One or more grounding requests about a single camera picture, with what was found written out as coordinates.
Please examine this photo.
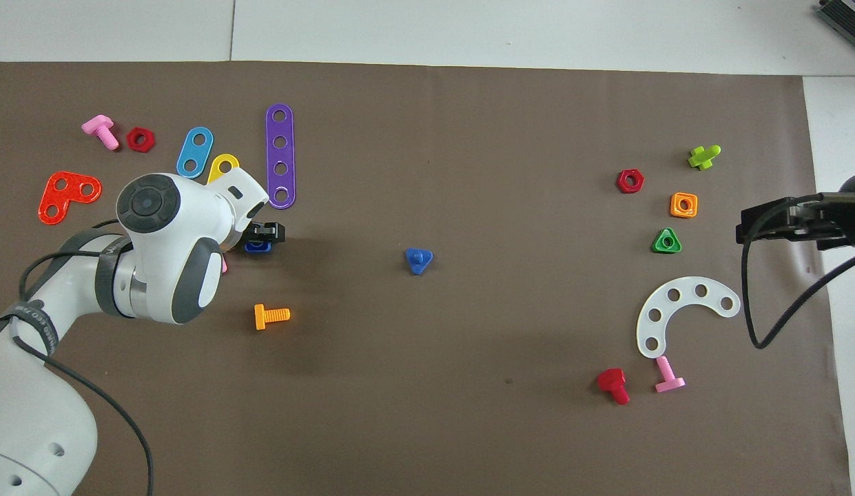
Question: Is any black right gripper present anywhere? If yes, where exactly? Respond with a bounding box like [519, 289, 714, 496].
[736, 171, 855, 250]

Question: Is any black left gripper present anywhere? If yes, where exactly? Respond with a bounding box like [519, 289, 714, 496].
[249, 222, 287, 248]

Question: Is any orange plastic screw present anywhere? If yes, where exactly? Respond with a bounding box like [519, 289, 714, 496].
[254, 304, 291, 331]

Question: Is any lime green cross-head screw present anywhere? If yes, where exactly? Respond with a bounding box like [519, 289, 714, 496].
[687, 145, 722, 171]

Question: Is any pink plastic screw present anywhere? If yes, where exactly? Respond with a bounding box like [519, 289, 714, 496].
[654, 355, 686, 394]
[81, 114, 121, 152]

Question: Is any red plastic screw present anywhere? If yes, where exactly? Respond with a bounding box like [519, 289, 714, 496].
[597, 368, 631, 406]

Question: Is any yellow three-hole strip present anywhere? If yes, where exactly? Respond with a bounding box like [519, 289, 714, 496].
[207, 153, 240, 185]

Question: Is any purple four-hole strip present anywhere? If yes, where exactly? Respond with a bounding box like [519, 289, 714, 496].
[265, 103, 297, 209]

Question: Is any light blue two-hole strip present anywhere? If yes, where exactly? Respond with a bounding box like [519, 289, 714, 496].
[176, 127, 214, 180]

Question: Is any white curved five-hole plate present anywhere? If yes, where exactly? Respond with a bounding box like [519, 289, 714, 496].
[636, 276, 741, 360]

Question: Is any orange three-hole angled plate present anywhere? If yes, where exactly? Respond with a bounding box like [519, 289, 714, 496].
[38, 171, 103, 225]

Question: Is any brown table mat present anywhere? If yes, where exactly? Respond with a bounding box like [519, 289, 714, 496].
[0, 61, 852, 496]

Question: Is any grey finned device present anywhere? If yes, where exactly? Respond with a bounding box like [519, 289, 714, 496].
[815, 0, 855, 39]

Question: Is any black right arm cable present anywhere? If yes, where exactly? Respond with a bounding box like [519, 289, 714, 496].
[741, 194, 855, 349]

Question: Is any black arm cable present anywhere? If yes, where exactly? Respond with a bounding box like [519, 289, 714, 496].
[0, 219, 155, 496]
[741, 194, 855, 349]

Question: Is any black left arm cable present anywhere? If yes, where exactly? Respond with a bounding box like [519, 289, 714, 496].
[0, 219, 155, 496]

